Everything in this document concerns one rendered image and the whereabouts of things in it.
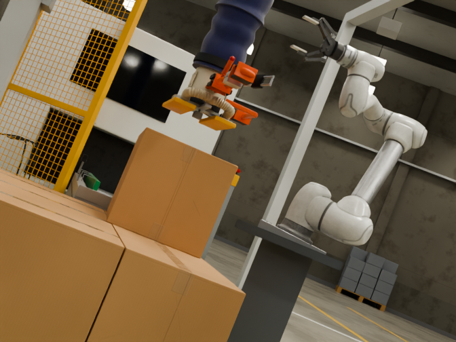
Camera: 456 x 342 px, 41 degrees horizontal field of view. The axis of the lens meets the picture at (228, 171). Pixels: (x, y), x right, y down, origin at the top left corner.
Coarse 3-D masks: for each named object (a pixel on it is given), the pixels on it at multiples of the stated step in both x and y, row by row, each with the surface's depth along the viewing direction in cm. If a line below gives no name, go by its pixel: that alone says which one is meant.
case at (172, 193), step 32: (128, 160) 287; (160, 160) 238; (192, 160) 241; (224, 160) 244; (128, 192) 236; (160, 192) 238; (192, 192) 241; (224, 192) 243; (128, 224) 236; (160, 224) 238; (192, 224) 241
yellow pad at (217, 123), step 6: (204, 120) 276; (210, 120) 265; (216, 120) 258; (222, 120) 258; (228, 120) 261; (210, 126) 285; (216, 126) 276; (222, 126) 269; (228, 126) 261; (234, 126) 259
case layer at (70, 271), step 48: (0, 192) 184; (48, 192) 259; (0, 240) 167; (48, 240) 171; (96, 240) 174; (144, 240) 221; (0, 288) 168; (48, 288) 171; (96, 288) 174; (144, 288) 178; (192, 288) 181; (0, 336) 168; (48, 336) 171; (96, 336) 175; (144, 336) 178; (192, 336) 182
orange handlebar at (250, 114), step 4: (244, 68) 210; (244, 72) 209; (248, 72) 209; (252, 72) 210; (224, 76) 233; (248, 76) 211; (252, 76) 210; (216, 80) 244; (220, 80) 238; (224, 84) 238; (232, 88) 240; (216, 92) 263; (228, 100) 279; (232, 104) 279; (236, 104) 280; (236, 108) 281; (240, 108) 280; (244, 108) 281; (244, 112) 282; (248, 112) 282; (252, 112) 282; (244, 116) 298; (248, 116) 290; (252, 116) 284; (256, 116) 284
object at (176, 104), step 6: (168, 102) 266; (174, 102) 257; (180, 102) 253; (186, 102) 254; (168, 108) 282; (174, 108) 273; (180, 108) 266; (186, 108) 259; (192, 108) 254; (180, 114) 285
